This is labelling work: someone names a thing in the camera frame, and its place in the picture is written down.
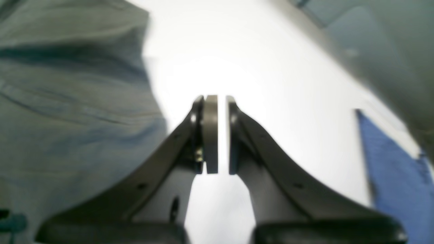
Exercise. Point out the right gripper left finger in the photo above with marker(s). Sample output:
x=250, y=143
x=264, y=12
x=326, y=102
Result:
x=148, y=206

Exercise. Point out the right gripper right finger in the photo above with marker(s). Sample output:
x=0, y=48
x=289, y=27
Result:
x=290, y=205

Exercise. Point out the grey T-shirt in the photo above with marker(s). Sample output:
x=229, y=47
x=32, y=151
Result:
x=77, y=110

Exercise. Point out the blue plastic mount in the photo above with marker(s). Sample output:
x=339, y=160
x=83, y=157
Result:
x=401, y=186

